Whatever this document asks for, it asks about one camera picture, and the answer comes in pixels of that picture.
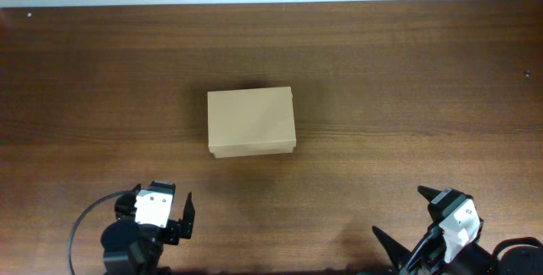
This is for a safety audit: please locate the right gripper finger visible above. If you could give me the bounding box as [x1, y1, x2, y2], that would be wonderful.
[372, 226, 411, 272]
[417, 185, 442, 202]

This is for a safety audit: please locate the brown cardboard box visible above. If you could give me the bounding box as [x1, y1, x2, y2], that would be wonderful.
[207, 87, 297, 159]

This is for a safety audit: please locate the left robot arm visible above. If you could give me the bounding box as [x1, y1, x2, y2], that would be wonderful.
[101, 180, 196, 275]

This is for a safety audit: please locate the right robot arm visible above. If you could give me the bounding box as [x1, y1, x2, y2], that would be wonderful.
[372, 186, 542, 275]

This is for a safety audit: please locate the right black cable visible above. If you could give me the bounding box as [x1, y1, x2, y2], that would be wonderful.
[405, 227, 442, 275]

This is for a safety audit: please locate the black cable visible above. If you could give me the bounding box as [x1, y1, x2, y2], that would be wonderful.
[67, 189, 137, 275]
[405, 227, 442, 275]

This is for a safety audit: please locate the left black cable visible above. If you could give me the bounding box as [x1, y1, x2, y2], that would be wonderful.
[67, 189, 137, 275]

